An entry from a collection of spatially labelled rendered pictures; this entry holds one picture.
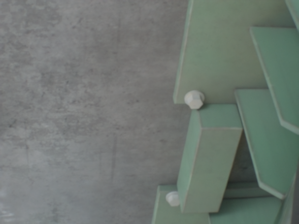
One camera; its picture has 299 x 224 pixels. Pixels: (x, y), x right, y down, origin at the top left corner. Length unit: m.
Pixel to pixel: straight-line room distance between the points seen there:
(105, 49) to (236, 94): 0.25
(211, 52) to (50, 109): 0.31
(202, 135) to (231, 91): 0.10
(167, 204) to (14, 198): 0.33
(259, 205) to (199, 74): 0.41
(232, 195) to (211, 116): 0.30
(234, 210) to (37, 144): 0.45
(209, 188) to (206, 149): 0.12
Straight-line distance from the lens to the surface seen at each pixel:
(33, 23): 1.06
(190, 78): 1.13
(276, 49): 1.04
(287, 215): 0.53
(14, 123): 1.22
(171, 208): 1.42
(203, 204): 1.32
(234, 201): 1.42
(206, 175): 1.24
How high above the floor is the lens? 0.84
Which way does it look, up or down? 44 degrees down
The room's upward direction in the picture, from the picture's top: 172 degrees clockwise
